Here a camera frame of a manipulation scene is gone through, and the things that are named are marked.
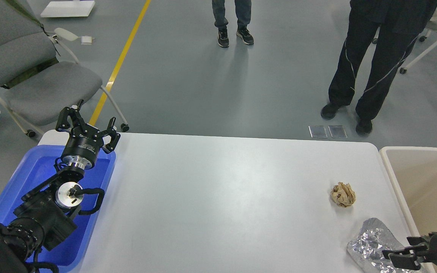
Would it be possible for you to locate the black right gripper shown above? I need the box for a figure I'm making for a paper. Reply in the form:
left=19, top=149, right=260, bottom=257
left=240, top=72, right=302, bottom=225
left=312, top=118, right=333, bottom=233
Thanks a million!
left=382, top=232, right=437, bottom=271

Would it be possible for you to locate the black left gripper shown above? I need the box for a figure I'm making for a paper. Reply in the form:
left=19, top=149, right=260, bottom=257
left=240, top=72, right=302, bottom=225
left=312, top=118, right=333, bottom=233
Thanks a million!
left=55, top=100, right=120, bottom=169

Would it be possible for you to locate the silver foil bag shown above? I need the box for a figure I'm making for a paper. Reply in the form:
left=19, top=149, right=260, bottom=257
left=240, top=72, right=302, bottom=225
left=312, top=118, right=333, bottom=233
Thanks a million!
left=347, top=218, right=428, bottom=273

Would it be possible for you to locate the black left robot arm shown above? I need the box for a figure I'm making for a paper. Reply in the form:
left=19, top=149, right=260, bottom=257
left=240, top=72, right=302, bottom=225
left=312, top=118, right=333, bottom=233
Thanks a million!
left=0, top=101, right=120, bottom=273

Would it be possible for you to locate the grey office chair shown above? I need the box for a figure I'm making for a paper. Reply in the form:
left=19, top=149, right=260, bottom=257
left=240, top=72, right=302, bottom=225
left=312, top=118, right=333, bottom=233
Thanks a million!
left=0, top=0, right=129, bottom=138

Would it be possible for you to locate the beige plastic bin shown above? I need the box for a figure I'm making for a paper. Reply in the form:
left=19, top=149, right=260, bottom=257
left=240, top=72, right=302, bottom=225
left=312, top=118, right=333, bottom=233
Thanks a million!
left=379, top=146, right=437, bottom=273

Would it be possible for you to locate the small white floor box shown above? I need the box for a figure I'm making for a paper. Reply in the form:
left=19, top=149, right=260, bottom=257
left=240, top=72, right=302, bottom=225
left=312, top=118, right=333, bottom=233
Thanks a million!
left=80, top=36, right=94, bottom=45

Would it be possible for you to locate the crumpled brown paper ball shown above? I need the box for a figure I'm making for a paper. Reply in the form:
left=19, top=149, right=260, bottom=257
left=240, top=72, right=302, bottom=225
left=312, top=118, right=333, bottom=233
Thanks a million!
left=330, top=182, right=357, bottom=207

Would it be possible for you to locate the white flat board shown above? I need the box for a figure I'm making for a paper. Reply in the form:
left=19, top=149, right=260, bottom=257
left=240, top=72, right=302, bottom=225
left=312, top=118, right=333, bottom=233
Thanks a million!
left=40, top=0, right=95, bottom=18

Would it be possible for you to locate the right metal floor plate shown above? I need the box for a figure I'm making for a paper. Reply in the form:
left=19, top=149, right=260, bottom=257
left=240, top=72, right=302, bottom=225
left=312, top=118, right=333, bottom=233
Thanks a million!
left=328, top=126, right=347, bottom=138

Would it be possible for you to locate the metal floor plate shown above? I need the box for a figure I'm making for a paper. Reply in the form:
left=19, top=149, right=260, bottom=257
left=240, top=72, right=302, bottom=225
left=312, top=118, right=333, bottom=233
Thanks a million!
left=328, top=126, right=347, bottom=138
left=308, top=126, right=328, bottom=139

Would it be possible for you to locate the left metal floor plate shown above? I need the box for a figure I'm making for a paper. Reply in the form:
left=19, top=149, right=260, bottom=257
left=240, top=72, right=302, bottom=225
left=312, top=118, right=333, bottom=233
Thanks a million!
left=308, top=126, right=328, bottom=139

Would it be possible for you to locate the person in blue jeans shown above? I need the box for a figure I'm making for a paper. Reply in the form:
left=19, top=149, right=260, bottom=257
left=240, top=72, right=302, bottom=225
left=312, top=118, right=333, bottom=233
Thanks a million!
left=211, top=0, right=255, bottom=48

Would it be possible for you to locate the person in black tracksuit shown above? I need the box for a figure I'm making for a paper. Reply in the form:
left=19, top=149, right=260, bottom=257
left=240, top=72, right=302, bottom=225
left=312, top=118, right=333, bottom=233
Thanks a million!
left=320, top=0, right=437, bottom=135

